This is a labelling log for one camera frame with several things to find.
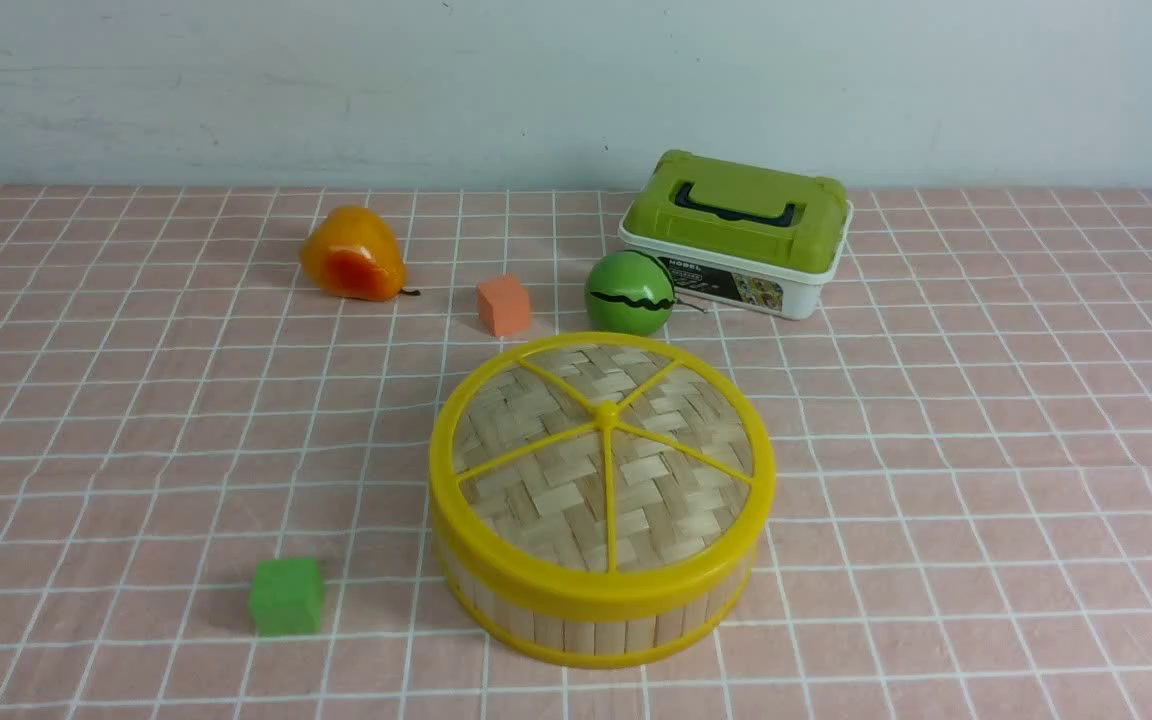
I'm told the yellow bamboo steamer lid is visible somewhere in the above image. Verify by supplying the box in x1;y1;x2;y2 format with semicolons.
429;332;776;623

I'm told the yellow bamboo steamer basket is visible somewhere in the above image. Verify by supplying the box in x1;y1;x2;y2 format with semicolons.
431;536;758;670

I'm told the green toy watermelon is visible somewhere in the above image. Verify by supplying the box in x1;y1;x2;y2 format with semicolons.
585;249;679;336

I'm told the orange foam cube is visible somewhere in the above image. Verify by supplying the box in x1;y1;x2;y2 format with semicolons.
476;273;532;338

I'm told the green white plastic storage box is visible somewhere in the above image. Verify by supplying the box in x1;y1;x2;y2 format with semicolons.
620;149;852;320

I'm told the orange toy pear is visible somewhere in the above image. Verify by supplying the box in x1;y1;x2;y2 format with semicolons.
300;205;420;302

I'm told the green foam cube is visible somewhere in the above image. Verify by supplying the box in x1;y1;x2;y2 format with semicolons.
248;556;325;637

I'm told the pink checkered tablecloth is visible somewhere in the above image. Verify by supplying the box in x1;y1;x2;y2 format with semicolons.
0;184;1152;719

